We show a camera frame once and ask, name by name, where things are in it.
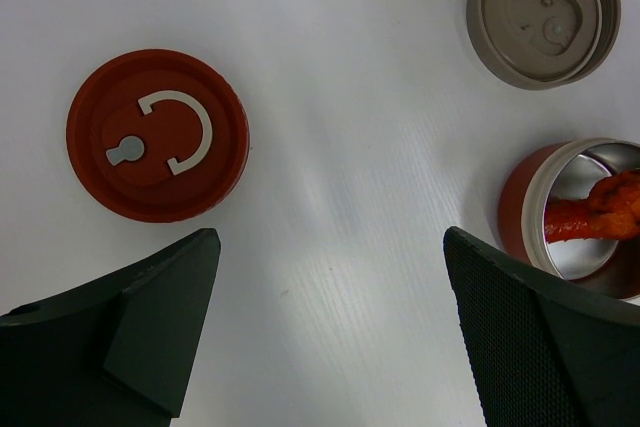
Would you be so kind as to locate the beige round lid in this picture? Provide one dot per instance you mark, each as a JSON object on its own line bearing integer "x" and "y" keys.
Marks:
{"x": 542, "y": 44}

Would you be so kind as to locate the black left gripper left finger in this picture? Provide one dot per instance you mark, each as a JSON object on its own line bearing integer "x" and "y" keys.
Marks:
{"x": 116, "y": 351}

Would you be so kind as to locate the red metal container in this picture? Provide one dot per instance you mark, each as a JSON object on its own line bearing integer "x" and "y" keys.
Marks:
{"x": 568, "y": 171}

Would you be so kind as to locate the red sausage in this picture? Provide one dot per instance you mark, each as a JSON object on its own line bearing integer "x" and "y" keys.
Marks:
{"x": 566, "y": 220}

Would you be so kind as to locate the red fried chicken piece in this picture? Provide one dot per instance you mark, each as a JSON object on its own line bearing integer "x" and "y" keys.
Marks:
{"x": 613, "y": 205}

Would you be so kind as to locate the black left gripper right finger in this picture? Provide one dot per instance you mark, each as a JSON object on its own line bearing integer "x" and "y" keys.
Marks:
{"x": 543, "y": 352}

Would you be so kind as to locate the red round lid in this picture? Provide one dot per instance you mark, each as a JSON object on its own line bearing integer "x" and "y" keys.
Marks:
{"x": 157, "y": 136}

